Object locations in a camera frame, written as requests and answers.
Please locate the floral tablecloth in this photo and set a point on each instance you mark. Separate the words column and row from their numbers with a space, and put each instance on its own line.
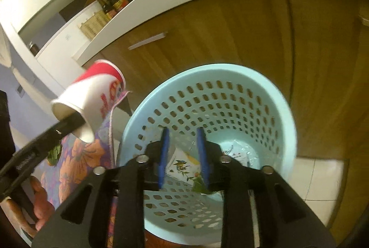
column 86, row 150

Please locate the person's left hand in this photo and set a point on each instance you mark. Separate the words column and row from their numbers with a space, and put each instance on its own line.
column 43, row 201

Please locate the white floral printed packet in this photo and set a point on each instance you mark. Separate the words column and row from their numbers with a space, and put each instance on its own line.
column 181, row 167

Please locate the light blue perforated basket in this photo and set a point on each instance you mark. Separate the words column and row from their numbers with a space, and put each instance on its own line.
column 259, row 109

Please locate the clear plastic wrapper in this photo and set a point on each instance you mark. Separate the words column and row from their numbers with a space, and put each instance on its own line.
column 242, row 152

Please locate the red white paper cup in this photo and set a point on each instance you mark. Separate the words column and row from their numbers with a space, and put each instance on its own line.
column 86, row 92

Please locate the wicker basket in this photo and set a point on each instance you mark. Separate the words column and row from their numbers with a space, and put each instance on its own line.
column 93, row 26

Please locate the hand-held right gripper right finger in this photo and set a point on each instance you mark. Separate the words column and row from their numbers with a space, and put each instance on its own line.
column 203, row 155

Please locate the dark jar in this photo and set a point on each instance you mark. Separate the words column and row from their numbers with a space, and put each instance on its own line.
column 34, row 49

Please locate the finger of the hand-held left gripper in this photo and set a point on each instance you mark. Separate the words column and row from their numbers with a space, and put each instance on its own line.
column 66, row 127

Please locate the green leaf scrap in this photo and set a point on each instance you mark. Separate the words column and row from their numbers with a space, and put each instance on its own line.
column 200, row 186

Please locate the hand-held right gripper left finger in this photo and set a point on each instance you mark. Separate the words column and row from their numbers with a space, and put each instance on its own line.
column 163, row 155

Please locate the slim dark sauce bottle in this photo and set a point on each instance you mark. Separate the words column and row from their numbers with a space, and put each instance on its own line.
column 106, row 4

